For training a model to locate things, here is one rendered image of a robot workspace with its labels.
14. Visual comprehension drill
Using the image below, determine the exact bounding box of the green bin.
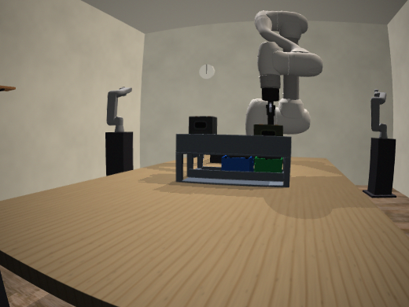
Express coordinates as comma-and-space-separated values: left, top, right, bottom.
254, 157, 282, 172

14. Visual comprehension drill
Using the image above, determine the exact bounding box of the blue bin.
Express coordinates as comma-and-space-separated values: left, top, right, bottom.
221, 156, 254, 172

